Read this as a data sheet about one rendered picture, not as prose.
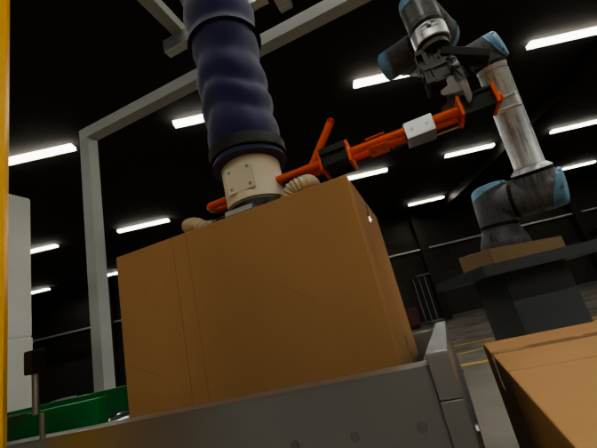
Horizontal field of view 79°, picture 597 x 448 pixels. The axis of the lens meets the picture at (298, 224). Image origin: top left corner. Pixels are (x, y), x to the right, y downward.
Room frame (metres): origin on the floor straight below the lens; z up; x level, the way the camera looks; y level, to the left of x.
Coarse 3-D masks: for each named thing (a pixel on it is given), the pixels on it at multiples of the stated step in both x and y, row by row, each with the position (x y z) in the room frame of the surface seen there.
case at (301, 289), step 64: (320, 192) 0.69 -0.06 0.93; (128, 256) 0.83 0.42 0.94; (192, 256) 0.78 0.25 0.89; (256, 256) 0.74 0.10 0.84; (320, 256) 0.70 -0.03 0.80; (384, 256) 0.92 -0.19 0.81; (128, 320) 0.84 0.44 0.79; (192, 320) 0.79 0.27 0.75; (256, 320) 0.74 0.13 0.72; (320, 320) 0.71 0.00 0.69; (384, 320) 0.67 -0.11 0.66; (128, 384) 0.84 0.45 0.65; (192, 384) 0.80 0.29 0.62; (256, 384) 0.75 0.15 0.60
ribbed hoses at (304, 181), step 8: (304, 176) 0.80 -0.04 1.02; (312, 176) 0.82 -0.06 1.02; (288, 184) 0.80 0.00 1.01; (296, 184) 0.79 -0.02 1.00; (304, 184) 0.80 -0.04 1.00; (312, 184) 0.81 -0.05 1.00; (288, 192) 0.80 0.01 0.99; (184, 224) 0.90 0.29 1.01; (192, 224) 0.89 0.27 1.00; (200, 224) 0.88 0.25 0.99
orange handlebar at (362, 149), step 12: (456, 108) 0.76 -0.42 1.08; (444, 120) 0.78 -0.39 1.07; (456, 120) 0.80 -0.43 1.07; (384, 132) 0.81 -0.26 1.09; (396, 132) 0.80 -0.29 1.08; (360, 144) 0.83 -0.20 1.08; (372, 144) 0.82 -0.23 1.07; (384, 144) 0.82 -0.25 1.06; (396, 144) 0.85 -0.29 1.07; (360, 156) 0.87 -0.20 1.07; (372, 156) 0.88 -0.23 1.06; (300, 168) 0.88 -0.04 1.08; (312, 168) 0.87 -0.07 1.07; (276, 180) 0.90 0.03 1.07; (216, 204) 0.96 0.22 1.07
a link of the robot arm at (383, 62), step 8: (400, 40) 0.92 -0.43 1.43; (408, 40) 0.89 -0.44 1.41; (392, 48) 0.93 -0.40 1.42; (400, 48) 0.91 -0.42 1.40; (408, 48) 0.90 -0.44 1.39; (384, 56) 0.95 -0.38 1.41; (392, 56) 0.93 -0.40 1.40; (400, 56) 0.92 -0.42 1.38; (408, 56) 0.92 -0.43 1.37; (384, 64) 0.96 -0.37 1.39; (392, 64) 0.95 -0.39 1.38; (400, 64) 0.94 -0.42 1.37; (408, 64) 0.94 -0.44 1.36; (416, 64) 0.95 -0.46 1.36; (384, 72) 0.97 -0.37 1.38; (392, 72) 0.97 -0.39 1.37; (400, 72) 0.97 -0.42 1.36; (408, 72) 1.00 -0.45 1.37; (416, 72) 1.04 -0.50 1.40; (464, 72) 1.31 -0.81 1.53
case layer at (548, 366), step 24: (528, 336) 0.94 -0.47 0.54; (552, 336) 0.85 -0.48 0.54; (576, 336) 0.78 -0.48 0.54; (504, 360) 0.72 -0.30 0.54; (528, 360) 0.67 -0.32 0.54; (552, 360) 0.63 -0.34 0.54; (576, 360) 0.59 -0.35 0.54; (504, 384) 0.78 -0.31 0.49; (528, 384) 0.52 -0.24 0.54; (552, 384) 0.50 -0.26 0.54; (576, 384) 0.48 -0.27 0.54; (528, 408) 0.53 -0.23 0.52; (552, 408) 0.42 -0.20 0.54; (576, 408) 0.40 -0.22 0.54; (528, 432) 0.65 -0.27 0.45; (552, 432) 0.40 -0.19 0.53; (576, 432) 0.35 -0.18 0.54
